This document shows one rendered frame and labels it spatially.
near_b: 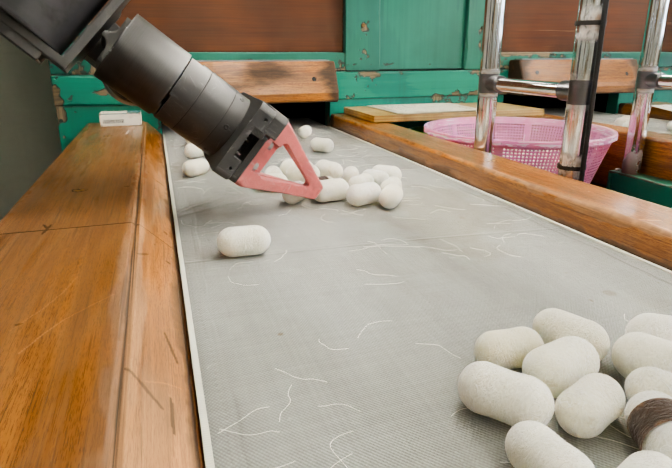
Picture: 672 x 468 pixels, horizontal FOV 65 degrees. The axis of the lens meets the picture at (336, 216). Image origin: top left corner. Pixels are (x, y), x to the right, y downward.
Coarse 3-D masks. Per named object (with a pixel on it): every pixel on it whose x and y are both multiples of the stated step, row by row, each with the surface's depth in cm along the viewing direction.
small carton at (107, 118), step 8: (104, 112) 83; (112, 112) 83; (120, 112) 83; (128, 112) 83; (136, 112) 83; (104, 120) 82; (112, 120) 82; (120, 120) 82; (128, 120) 83; (136, 120) 83
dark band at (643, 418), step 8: (648, 400) 19; (656, 400) 19; (664, 400) 18; (640, 408) 19; (648, 408) 18; (656, 408) 18; (664, 408) 18; (632, 416) 19; (640, 416) 18; (648, 416) 18; (656, 416) 18; (664, 416) 18; (632, 424) 19; (640, 424) 18; (648, 424) 18; (656, 424) 18; (632, 432) 19; (640, 432) 18; (648, 432) 18; (640, 440) 18; (640, 448) 18
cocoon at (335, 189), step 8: (328, 184) 49; (336, 184) 49; (344, 184) 50; (320, 192) 49; (328, 192) 49; (336, 192) 49; (344, 192) 50; (320, 200) 49; (328, 200) 50; (336, 200) 50
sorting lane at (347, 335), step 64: (320, 128) 98; (192, 192) 54; (256, 192) 54; (448, 192) 54; (192, 256) 37; (256, 256) 37; (320, 256) 37; (384, 256) 37; (448, 256) 37; (512, 256) 37; (576, 256) 37; (192, 320) 28; (256, 320) 28; (320, 320) 28; (384, 320) 28; (448, 320) 28; (512, 320) 28; (256, 384) 23; (320, 384) 23; (384, 384) 23; (448, 384) 23; (256, 448) 19; (320, 448) 19; (384, 448) 19; (448, 448) 19; (576, 448) 19
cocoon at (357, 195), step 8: (360, 184) 48; (368, 184) 49; (376, 184) 49; (352, 192) 48; (360, 192) 48; (368, 192) 48; (376, 192) 49; (352, 200) 48; (360, 200) 48; (368, 200) 48; (376, 200) 49
